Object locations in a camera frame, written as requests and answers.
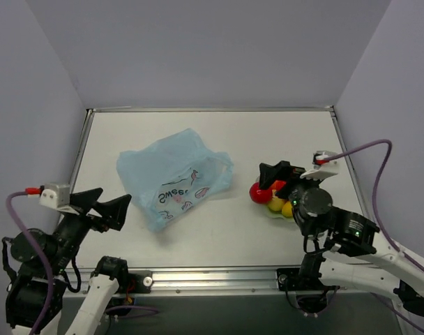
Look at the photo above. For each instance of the green wavy glass bowl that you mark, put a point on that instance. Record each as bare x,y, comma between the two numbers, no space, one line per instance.
270,213

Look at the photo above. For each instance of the fake yellow mango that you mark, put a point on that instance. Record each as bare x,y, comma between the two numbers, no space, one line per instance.
286,210

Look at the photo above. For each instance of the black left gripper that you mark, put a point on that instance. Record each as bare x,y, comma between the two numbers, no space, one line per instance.
88,215

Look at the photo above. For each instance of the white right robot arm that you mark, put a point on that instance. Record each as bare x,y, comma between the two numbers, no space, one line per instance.
356,252

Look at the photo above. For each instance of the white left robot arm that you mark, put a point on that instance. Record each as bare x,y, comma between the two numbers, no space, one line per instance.
36,262

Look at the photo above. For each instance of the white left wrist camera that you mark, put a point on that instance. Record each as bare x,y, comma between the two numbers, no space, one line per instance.
55,196

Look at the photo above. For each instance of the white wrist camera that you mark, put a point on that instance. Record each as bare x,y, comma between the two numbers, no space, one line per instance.
323,168
55,196

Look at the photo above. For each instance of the fake red apple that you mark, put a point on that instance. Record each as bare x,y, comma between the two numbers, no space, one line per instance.
259,195

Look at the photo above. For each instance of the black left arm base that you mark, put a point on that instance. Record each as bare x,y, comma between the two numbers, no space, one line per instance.
135,282

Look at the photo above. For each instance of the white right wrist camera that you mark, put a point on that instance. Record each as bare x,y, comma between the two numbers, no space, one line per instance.
323,168

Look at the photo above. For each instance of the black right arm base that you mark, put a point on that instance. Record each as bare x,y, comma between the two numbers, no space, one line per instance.
289,280

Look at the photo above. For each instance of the fake yellow pear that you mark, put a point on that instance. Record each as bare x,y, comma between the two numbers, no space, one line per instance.
276,204

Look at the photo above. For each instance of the fake orange fruit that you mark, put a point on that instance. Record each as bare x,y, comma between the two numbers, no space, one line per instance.
277,185

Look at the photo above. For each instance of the aluminium front table rail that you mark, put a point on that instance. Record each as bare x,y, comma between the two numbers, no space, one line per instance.
211,281

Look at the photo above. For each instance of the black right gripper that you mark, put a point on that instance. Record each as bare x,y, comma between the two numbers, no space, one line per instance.
289,183

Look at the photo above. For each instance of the light blue plastic bag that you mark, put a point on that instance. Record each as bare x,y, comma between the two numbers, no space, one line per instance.
172,175

